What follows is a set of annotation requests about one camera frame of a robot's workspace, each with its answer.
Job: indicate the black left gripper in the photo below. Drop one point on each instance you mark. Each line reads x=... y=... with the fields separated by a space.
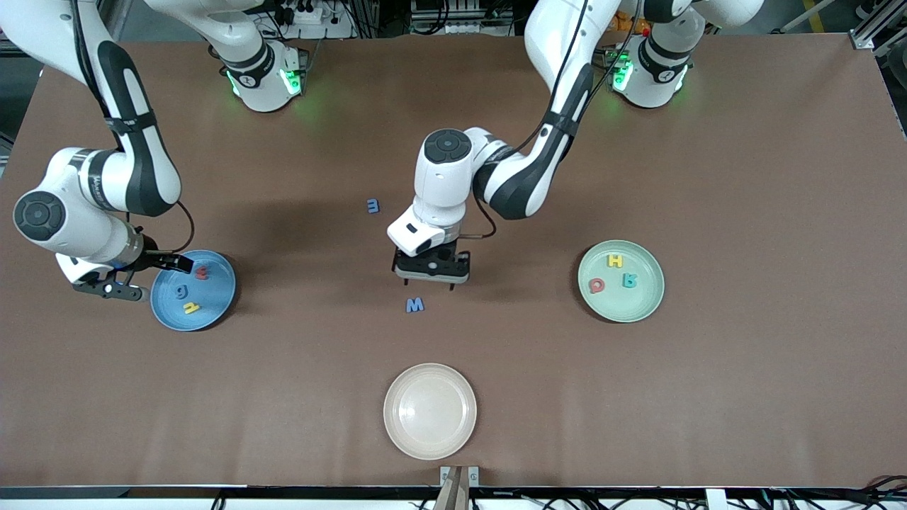
x=451 y=287

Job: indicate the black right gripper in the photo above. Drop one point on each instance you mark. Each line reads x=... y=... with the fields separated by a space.
x=157 y=260

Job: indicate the blue lowercase letter g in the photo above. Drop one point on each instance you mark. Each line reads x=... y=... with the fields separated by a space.
x=182 y=291

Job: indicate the red capital letter Q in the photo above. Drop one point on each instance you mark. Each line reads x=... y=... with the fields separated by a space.
x=592 y=286

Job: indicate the yellow capital letter H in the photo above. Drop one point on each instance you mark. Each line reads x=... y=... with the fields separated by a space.
x=615 y=261

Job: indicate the teal capital letter R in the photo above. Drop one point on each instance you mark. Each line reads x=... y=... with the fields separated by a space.
x=628 y=280

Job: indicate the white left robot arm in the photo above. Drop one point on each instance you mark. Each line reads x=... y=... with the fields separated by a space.
x=443 y=184

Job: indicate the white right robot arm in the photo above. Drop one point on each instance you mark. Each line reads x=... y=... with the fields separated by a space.
x=78 y=219

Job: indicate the blue capital letter W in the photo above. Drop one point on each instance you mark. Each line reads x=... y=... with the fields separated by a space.
x=414 y=304

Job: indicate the blue round plate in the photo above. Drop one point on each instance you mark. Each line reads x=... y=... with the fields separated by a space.
x=212 y=304

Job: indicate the beige round plate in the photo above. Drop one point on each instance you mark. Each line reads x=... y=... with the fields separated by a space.
x=430 y=411

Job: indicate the green round plate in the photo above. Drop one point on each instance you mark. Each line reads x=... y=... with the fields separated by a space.
x=638 y=304

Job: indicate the tan wooden strip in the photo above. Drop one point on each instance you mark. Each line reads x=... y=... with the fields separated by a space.
x=453 y=496

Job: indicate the white power strip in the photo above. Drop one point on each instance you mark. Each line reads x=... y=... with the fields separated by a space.
x=329 y=30

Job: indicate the black electronics rack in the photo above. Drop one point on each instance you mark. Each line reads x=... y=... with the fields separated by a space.
x=439 y=10

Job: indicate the bag of orange fruits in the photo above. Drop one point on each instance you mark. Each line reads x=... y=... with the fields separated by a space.
x=627 y=23

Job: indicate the metal table edge bracket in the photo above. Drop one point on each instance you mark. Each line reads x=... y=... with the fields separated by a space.
x=473 y=476

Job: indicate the aluminium frame profile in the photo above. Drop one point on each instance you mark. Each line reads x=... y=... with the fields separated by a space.
x=863 y=41

